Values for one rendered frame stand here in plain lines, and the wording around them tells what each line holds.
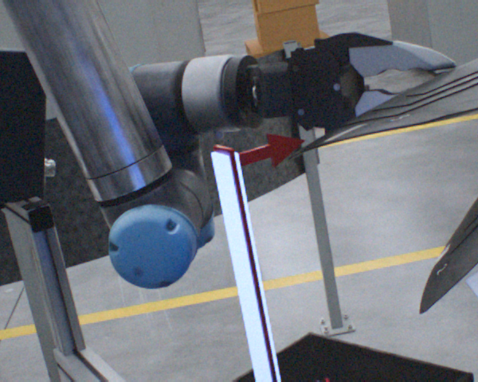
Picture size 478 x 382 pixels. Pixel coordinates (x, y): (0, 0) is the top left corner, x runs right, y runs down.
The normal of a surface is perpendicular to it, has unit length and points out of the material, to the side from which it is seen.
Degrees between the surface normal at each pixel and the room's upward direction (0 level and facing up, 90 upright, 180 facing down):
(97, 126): 89
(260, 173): 90
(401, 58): 84
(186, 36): 90
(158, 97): 76
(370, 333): 0
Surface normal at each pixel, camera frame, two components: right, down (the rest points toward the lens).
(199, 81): -0.44, -0.24
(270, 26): 0.03, 0.28
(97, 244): 0.43, 0.18
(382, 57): -0.42, 0.22
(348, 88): 0.90, -0.04
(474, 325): -0.18, -0.94
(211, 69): -0.40, -0.52
